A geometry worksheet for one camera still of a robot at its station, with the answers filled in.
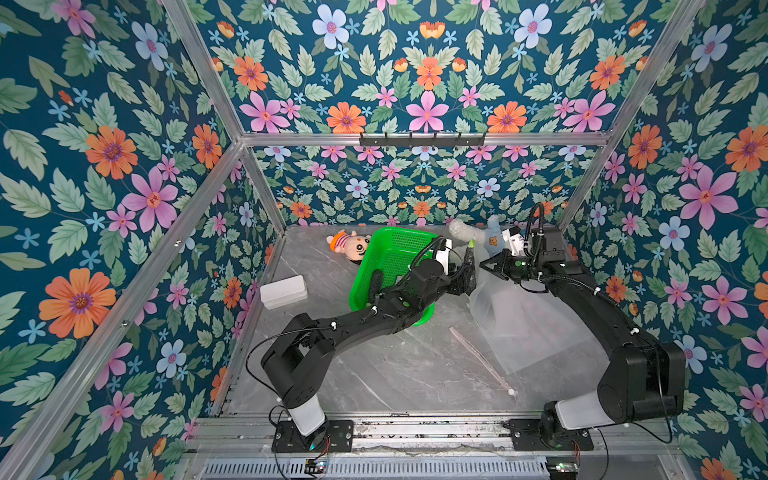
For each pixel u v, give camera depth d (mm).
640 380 422
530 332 910
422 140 913
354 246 1035
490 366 846
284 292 958
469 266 835
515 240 770
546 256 650
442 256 713
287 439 718
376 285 982
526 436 734
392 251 1080
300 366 448
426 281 605
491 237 1045
